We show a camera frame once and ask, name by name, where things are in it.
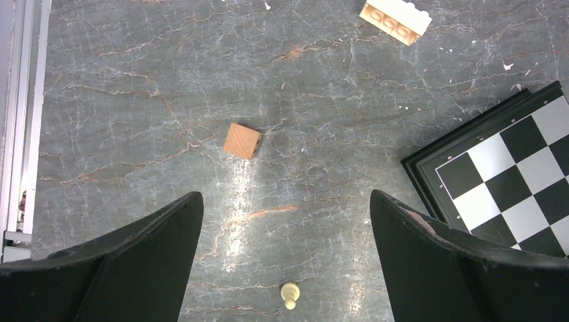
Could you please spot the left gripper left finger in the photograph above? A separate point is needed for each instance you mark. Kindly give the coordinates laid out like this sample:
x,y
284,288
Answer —
x,y
138,272

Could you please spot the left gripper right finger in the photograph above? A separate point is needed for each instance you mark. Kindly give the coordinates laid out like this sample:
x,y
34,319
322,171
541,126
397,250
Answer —
x,y
434,272

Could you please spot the black white chessboard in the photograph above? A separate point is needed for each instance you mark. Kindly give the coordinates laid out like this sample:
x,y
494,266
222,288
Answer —
x,y
503,176

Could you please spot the cream chess pawn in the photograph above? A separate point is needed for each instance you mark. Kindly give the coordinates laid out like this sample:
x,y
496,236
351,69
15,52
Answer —
x,y
290,293

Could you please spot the brown wooden cube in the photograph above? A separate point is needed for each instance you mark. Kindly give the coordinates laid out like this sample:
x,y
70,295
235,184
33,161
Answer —
x,y
242,141

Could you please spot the white lego brick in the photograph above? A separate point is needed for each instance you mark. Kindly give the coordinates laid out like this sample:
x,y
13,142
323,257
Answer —
x,y
397,18

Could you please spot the aluminium frame rail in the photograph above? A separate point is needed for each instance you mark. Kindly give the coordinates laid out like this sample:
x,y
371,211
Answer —
x,y
24,39

